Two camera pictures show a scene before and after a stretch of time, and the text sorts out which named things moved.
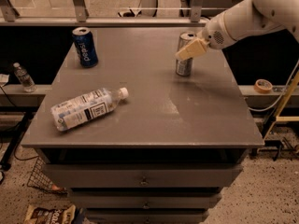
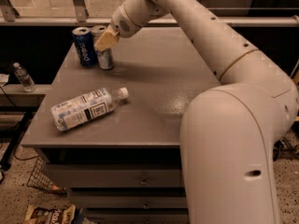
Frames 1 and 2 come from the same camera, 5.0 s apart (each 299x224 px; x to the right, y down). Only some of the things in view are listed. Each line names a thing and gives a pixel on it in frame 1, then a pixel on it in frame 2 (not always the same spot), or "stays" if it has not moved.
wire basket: x=40 y=178 stays
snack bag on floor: x=50 y=215 stays
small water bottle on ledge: x=25 y=78 stays
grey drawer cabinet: x=136 y=135 stays
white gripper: x=215 y=35 -> x=122 y=24
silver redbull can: x=184 y=67 -> x=105 y=57
